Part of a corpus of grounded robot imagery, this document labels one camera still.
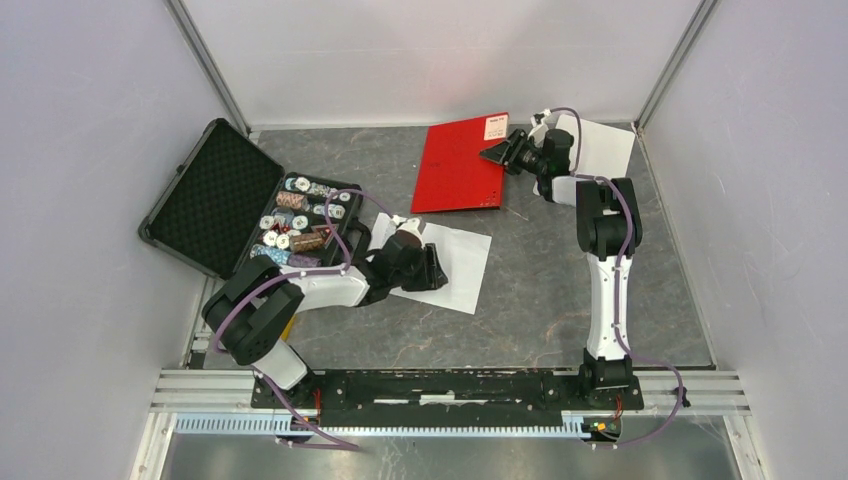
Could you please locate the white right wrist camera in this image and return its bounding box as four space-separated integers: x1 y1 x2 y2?
528 109 552 147

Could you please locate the yellow box with green cells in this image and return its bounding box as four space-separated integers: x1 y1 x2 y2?
280 316 296 341

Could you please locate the white paper sheet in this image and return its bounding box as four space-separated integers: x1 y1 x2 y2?
357 213 491 314

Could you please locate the black poker chip case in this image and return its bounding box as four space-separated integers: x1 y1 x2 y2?
138 118 370 280

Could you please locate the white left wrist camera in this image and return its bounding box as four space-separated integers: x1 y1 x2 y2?
390 215 426 242

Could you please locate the red folder black inside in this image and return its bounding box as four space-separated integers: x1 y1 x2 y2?
410 112 509 214

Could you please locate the white clipboard metal clip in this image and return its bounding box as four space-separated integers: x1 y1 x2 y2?
547 111 635 206

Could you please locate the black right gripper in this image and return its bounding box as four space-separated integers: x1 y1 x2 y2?
478 127 547 176

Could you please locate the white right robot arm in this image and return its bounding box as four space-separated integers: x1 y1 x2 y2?
480 129 642 408

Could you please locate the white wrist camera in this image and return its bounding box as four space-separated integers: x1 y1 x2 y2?
390 215 426 242
528 109 552 147

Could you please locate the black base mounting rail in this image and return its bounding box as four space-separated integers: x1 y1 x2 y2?
285 369 645 427

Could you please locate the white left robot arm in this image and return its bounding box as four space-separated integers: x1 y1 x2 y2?
201 231 449 408

